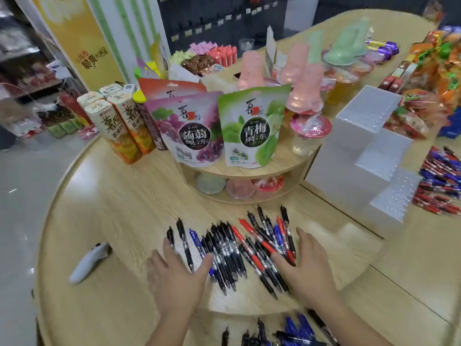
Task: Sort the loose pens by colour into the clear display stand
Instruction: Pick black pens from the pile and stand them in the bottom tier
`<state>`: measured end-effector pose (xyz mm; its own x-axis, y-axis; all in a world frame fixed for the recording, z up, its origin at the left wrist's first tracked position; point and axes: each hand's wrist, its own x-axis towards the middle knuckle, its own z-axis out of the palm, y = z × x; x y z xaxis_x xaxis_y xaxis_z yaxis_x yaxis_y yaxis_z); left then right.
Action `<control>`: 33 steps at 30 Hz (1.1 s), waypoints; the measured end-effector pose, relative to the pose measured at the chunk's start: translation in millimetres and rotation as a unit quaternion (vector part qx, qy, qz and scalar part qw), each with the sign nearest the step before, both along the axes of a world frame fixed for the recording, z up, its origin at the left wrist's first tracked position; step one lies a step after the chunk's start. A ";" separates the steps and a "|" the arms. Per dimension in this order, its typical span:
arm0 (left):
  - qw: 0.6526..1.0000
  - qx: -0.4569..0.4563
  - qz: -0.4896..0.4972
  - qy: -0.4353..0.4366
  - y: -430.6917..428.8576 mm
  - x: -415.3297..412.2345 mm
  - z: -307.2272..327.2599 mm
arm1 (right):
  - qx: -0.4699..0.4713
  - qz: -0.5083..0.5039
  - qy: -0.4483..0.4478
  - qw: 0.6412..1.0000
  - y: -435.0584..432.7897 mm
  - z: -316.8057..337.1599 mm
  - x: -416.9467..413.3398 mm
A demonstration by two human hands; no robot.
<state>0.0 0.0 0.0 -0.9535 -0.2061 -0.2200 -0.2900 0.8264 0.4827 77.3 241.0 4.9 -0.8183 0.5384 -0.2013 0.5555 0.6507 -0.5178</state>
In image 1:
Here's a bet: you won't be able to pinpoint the person's right hand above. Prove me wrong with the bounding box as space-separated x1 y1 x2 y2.
271 227 342 313

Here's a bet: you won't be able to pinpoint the person's left hand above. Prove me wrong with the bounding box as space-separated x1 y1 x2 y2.
146 237 214 322

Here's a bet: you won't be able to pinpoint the pile of blue black pens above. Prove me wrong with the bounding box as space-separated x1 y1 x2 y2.
219 309 340 346

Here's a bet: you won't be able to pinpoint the pile of black red pens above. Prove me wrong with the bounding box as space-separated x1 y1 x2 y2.
166 204 298 301

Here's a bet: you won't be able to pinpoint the clear tiered pen holder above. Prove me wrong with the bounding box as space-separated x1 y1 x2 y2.
304 85 423 228

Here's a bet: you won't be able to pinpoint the pile of red blue pens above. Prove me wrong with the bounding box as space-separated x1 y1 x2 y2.
412 146 461 216

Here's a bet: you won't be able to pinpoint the person's left forearm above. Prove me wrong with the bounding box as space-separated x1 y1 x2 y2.
146 315 202 346

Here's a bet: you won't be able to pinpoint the black pegboard display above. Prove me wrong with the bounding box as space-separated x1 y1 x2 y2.
157 0 289 55

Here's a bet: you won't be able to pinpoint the white handheld remote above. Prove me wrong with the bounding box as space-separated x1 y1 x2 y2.
68 242 113 285

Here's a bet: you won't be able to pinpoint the red lid pink jelly cup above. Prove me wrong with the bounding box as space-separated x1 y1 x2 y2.
252 175 286 194

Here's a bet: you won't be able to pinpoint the pale green jelly cup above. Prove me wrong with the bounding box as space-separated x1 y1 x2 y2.
196 173 227 196

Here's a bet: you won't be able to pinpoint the small pink jelly cup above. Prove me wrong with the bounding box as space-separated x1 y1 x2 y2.
226 178 257 200

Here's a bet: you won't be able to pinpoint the wooden round tier stand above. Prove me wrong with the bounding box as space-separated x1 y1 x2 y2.
178 104 319 205

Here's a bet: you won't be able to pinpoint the clear cup with red lid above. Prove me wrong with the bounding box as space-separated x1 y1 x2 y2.
289 113 333 158

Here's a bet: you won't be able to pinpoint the purple jelly pouch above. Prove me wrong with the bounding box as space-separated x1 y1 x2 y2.
144 91 225 166

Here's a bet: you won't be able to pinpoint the green jelly pouch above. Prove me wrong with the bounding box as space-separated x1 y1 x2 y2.
217 84 291 169

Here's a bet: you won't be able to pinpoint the orange white snack carton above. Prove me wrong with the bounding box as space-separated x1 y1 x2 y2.
85 99 143 165
107 90 157 155
77 91 105 109
98 83 124 100

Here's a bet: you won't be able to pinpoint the red jelly pouch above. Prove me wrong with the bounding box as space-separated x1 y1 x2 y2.
138 77 208 102

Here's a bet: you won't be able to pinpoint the green drink packs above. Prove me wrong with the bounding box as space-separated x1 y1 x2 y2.
36 103 85 139

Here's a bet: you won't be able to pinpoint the blue box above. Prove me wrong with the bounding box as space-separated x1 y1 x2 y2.
437 107 461 139

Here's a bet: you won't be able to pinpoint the stack of red snack packets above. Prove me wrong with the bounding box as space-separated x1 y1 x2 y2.
378 61 410 93

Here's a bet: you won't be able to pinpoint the water bottle pack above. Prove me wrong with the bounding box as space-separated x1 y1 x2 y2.
10 118 45 142

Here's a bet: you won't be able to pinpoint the pile of brown candies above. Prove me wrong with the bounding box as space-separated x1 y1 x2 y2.
180 53 218 77

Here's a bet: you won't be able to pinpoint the white card sign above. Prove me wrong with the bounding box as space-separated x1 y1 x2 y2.
265 25 278 78

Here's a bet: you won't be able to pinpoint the row of red candy sticks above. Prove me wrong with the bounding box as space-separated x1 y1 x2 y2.
207 45 238 68

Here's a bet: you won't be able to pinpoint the purple candy packets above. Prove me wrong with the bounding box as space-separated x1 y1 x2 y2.
364 39 400 57

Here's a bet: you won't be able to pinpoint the pile of pink candies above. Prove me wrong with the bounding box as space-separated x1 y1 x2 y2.
188 40 219 57

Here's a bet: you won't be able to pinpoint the pile of colourful snack bags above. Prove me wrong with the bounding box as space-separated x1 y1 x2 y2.
400 25 461 109

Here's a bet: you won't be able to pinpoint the white green striped banner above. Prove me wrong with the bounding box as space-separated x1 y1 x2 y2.
85 0 170 84

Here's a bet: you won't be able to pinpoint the yellow banner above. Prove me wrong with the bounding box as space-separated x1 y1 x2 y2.
30 0 125 93

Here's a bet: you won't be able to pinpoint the background store shelf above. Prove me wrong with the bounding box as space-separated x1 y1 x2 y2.
0 0 62 102

